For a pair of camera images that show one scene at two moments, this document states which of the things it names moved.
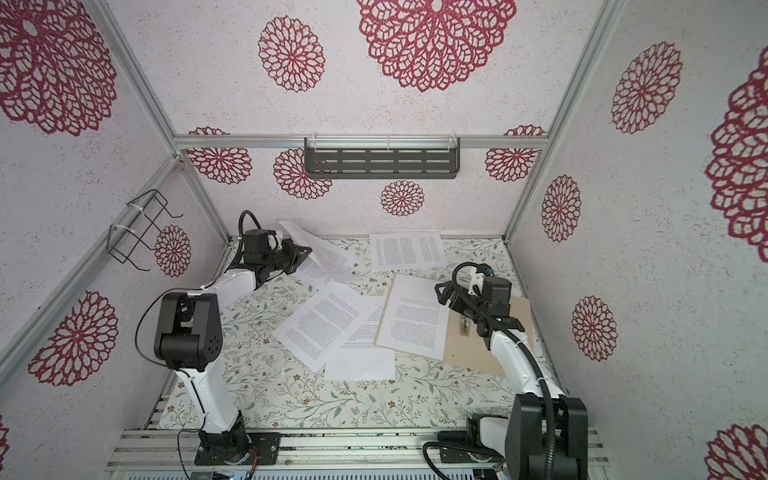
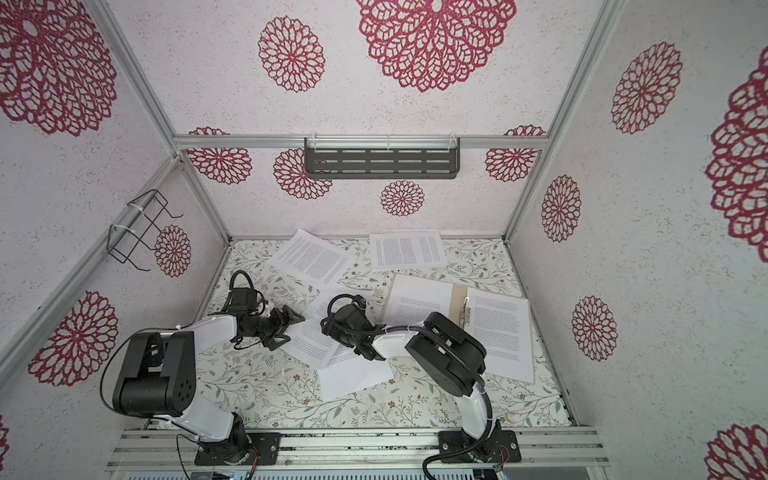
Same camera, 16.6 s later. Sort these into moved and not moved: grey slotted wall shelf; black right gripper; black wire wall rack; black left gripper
Moved: black left gripper; black right gripper
Not moved: grey slotted wall shelf; black wire wall rack
